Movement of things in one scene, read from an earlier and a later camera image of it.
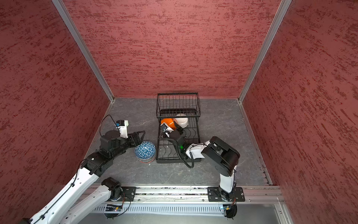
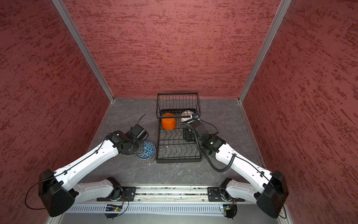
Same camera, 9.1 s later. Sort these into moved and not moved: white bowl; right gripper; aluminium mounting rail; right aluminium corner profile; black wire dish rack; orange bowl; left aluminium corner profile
Moved: white bowl; orange bowl; right gripper
Not moved: aluminium mounting rail; left aluminium corner profile; right aluminium corner profile; black wire dish rack
